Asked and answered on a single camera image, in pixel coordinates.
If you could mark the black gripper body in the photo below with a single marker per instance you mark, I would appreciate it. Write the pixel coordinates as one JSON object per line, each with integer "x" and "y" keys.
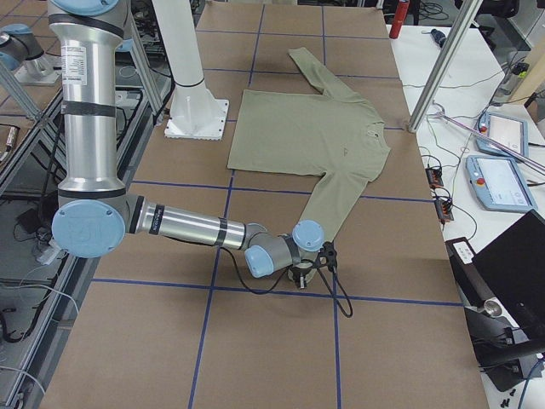
{"x": 301, "y": 275}

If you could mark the olive green long-sleeve shirt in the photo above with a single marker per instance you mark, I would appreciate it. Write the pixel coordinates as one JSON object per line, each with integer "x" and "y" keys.
{"x": 335, "y": 135}

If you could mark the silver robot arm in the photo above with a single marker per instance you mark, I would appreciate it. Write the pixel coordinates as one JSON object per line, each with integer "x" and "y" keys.
{"x": 95, "y": 211}

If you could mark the orange circuit board lower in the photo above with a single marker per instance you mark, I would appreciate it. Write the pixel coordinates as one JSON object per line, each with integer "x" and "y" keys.
{"x": 443, "y": 208}

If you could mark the orange circuit board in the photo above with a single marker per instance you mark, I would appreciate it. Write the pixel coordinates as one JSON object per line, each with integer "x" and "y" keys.
{"x": 443, "y": 208}
{"x": 434, "y": 177}

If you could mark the orange circuit board upper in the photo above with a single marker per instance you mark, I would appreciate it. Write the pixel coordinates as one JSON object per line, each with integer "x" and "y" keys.
{"x": 434, "y": 177}

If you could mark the black laptop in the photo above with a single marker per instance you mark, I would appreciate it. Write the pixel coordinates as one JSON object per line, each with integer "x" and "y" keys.
{"x": 512, "y": 265}

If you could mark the lower teach pendant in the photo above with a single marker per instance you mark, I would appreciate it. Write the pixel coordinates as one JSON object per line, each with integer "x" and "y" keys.
{"x": 498, "y": 184}

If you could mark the teach pendant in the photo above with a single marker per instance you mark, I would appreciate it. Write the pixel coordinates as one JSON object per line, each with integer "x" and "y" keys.
{"x": 511, "y": 132}
{"x": 498, "y": 184}

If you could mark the black stand with metal cup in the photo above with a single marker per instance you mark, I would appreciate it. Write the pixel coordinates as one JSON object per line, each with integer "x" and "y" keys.
{"x": 504, "y": 352}

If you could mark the upper teach pendant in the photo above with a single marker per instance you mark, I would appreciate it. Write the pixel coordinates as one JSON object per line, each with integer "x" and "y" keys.
{"x": 511, "y": 132}

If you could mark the dark blue tool on table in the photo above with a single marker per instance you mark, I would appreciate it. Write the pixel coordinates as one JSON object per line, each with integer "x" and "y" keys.
{"x": 438, "y": 37}

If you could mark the red bottle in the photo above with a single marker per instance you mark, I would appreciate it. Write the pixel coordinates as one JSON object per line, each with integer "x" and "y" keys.
{"x": 399, "y": 18}

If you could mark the grey robot joint background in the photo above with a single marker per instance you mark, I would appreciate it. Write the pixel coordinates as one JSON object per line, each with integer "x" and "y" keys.
{"x": 24, "y": 56}

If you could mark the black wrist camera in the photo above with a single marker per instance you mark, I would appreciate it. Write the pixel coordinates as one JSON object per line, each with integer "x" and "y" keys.
{"x": 328, "y": 256}

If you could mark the white metal pedestal base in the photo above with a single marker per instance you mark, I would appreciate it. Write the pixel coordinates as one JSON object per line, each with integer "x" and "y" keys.
{"x": 189, "y": 119}

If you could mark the aluminium frame post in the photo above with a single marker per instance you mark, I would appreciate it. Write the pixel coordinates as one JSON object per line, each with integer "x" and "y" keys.
{"x": 457, "y": 33}

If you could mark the white pedestal column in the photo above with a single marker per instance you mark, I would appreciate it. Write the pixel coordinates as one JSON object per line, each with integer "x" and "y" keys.
{"x": 177, "y": 29}

